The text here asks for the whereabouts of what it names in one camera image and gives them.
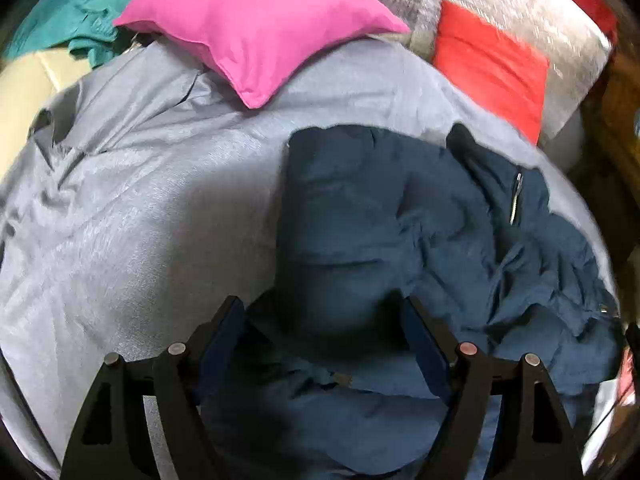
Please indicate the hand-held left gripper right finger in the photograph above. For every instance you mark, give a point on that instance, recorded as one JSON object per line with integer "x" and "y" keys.
{"x": 425, "y": 350}

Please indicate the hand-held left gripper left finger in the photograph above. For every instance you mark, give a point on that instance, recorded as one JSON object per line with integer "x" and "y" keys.
{"x": 220, "y": 355}

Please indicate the navy blue jacket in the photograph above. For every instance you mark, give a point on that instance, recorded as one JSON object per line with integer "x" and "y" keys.
{"x": 350, "y": 220}

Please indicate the grey bed sheet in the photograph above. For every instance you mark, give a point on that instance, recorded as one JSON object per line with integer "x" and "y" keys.
{"x": 150, "y": 185}

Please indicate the wooden table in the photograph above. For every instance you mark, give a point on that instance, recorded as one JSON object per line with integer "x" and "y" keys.
{"x": 622, "y": 110}

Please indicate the beige cushion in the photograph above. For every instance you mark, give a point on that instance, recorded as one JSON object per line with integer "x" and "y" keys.
{"x": 392, "y": 37}

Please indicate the cream mattress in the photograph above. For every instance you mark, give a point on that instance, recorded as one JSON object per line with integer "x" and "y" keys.
{"x": 25, "y": 85}

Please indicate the pink pillow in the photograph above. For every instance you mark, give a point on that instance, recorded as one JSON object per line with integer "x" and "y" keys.
{"x": 260, "y": 15}

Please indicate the silver quilted foil mat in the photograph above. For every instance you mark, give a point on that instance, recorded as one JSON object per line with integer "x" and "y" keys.
{"x": 525, "y": 5}

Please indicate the teal garment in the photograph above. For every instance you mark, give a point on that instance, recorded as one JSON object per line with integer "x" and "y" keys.
{"x": 65, "y": 10}

